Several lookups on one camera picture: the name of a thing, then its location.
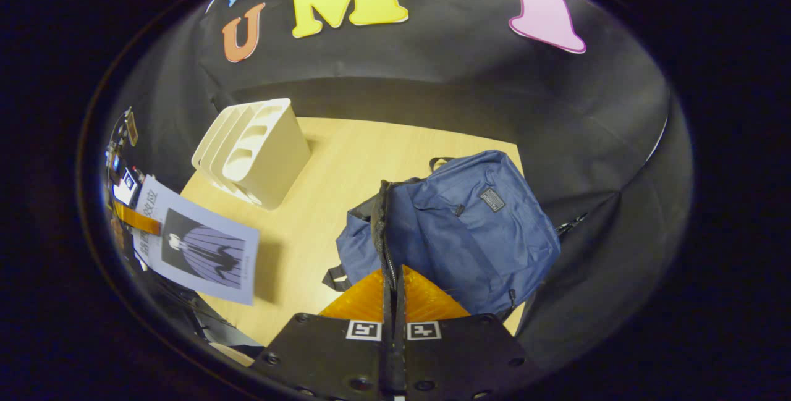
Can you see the black backdrop cloth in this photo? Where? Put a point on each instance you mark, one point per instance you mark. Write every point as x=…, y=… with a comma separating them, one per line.
x=432, y=80

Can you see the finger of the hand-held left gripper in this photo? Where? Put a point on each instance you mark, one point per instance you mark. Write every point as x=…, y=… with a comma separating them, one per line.
x=139, y=220

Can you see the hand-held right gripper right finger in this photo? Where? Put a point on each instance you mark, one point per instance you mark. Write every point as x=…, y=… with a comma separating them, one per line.
x=463, y=358

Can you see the white bookshelf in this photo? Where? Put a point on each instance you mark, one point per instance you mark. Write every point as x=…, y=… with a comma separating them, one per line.
x=266, y=154

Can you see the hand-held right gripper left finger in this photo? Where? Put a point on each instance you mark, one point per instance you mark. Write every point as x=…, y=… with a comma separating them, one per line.
x=327, y=358

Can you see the blue schoolbag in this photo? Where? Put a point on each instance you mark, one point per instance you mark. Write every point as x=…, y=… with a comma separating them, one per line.
x=469, y=234

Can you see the lavender cover book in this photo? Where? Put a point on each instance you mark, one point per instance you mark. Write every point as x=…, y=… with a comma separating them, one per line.
x=204, y=253

